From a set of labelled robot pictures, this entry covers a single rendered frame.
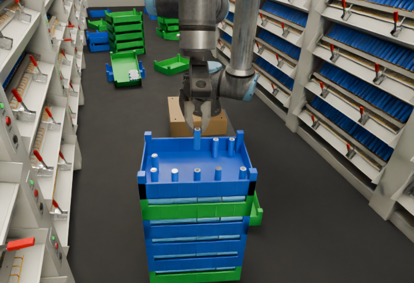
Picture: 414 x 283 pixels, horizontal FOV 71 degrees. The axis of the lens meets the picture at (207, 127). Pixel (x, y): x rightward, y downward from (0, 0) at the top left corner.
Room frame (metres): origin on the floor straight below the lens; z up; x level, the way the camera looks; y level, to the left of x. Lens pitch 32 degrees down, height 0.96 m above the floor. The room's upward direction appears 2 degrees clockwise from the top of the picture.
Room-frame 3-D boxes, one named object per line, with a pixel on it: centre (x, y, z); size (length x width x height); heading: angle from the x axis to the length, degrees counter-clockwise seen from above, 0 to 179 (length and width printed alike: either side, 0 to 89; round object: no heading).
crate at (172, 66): (2.50, 0.32, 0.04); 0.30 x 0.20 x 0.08; 139
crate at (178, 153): (0.64, 0.03, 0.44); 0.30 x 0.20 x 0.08; 96
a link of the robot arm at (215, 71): (1.48, 0.00, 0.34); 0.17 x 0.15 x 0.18; 74
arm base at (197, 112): (1.48, 0.02, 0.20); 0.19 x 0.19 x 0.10
